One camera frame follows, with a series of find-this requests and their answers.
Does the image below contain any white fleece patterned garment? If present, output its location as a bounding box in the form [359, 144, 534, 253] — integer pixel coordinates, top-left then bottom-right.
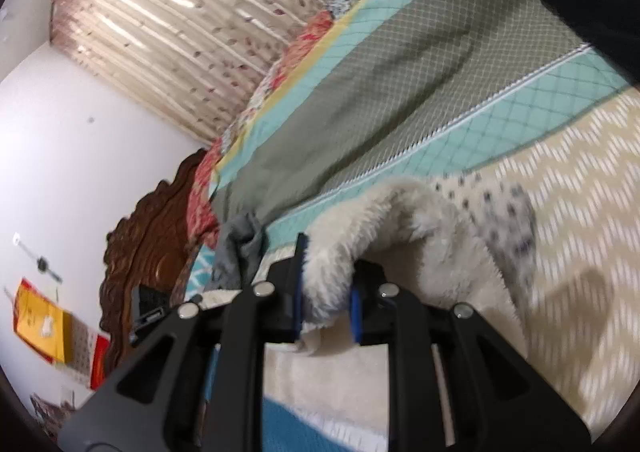
[303, 176, 536, 354]

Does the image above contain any carved wooden headboard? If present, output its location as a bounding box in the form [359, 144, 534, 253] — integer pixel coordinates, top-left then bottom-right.
[99, 149, 206, 374]

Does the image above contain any grey garment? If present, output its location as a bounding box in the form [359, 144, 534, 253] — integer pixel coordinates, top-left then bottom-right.
[206, 212, 266, 291]

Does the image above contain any red floral pillow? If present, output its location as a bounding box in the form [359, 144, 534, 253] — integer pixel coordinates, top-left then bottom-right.
[186, 10, 334, 249]

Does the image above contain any patterned blue teal bedsheet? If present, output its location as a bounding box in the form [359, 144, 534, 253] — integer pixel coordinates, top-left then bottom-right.
[212, 0, 639, 441]

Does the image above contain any beige floral curtain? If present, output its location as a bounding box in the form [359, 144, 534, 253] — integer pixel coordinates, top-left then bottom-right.
[50, 0, 329, 143]

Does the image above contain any yellow red wall calendar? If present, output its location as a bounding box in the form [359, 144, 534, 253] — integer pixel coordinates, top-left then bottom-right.
[12, 279, 110, 390]

